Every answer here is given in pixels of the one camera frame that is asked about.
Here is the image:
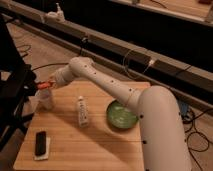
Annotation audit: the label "black floor cable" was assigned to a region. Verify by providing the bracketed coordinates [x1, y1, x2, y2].
[14, 36, 88, 83]

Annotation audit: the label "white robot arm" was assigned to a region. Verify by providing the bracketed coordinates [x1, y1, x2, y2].
[49, 57, 192, 171]

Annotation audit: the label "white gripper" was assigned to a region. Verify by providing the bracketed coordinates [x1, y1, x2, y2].
[48, 68, 70, 88]

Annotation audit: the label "blue box on floor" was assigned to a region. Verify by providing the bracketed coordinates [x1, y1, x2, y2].
[178, 100, 189, 117]

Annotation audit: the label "orange red pepper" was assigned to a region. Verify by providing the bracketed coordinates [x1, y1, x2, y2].
[37, 82, 51, 90]

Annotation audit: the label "green ceramic bowl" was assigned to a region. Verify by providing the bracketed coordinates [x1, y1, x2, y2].
[106, 100, 138, 129]

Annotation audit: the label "white ceramic cup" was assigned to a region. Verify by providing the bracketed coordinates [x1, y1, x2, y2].
[36, 88, 54, 110]

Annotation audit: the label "grey metal rail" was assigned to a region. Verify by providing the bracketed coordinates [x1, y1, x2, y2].
[0, 0, 213, 108]

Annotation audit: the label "white thin cable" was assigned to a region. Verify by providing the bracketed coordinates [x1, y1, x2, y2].
[121, 47, 156, 80]

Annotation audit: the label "white tube bottle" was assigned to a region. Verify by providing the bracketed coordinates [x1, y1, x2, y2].
[77, 96, 89, 127]

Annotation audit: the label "black sponge block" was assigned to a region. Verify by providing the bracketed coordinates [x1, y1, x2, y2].
[35, 131, 46, 156]

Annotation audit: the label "black coiled cable right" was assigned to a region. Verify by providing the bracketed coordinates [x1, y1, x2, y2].
[179, 106, 213, 171]

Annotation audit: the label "black chair frame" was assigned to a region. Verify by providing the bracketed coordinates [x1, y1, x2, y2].
[0, 13, 38, 152]

